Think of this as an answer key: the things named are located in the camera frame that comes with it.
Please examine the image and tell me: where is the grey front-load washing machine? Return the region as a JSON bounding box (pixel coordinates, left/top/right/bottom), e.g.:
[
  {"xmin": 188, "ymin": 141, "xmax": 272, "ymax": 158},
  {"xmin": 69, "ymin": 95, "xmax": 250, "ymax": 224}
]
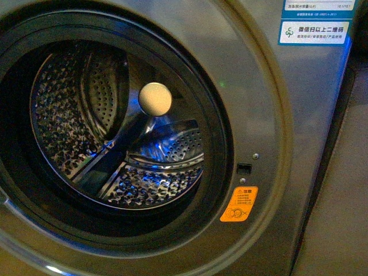
[{"xmin": 1, "ymin": 1, "xmax": 356, "ymax": 275}]

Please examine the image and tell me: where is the orange warning sticker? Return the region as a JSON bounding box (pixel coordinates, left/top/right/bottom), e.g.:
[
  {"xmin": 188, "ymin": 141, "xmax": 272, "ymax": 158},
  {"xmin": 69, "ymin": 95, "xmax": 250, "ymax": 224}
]
[{"xmin": 220, "ymin": 186, "xmax": 258, "ymax": 223}]

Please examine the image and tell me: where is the black rubber door gasket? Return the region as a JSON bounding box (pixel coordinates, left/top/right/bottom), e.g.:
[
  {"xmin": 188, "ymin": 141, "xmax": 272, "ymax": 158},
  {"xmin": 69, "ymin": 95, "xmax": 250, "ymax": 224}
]
[{"xmin": 1, "ymin": 7, "xmax": 233, "ymax": 259}]

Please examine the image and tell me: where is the perforated steel washer drum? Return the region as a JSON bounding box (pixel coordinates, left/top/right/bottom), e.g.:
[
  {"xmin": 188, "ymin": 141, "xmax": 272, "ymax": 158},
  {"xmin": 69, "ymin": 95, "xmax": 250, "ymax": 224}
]
[{"xmin": 30, "ymin": 40, "xmax": 204, "ymax": 210}]

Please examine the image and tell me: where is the blue white energy label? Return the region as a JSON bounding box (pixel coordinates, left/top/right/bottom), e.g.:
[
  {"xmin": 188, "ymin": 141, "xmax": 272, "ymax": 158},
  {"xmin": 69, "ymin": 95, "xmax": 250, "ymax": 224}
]
[{"xmin": 278, "ymin": 0, "xmax": 357, "ymax": 46}]

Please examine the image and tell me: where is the round cream drum hub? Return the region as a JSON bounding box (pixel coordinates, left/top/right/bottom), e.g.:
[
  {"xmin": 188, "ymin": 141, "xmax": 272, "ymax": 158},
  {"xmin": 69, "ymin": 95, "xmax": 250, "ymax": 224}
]
[{"xmin": 138, "ymin": 82, "xmax": 173, "ymax": 117}]

